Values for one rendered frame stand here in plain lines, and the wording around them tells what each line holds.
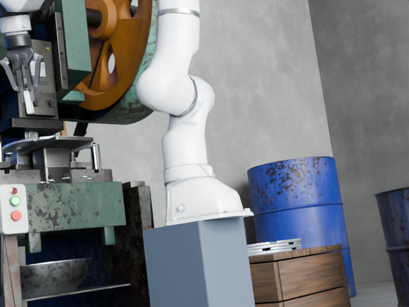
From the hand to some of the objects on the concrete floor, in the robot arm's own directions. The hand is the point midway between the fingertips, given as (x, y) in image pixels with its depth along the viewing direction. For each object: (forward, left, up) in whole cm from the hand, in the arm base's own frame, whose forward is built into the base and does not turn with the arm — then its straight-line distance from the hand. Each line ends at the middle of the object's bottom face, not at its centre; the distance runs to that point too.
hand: (28, 102), depth 192 cm
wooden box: (-40, -52, -89) cm, 111 cm away
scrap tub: (-98, -68, -90) cm, 149 cm away
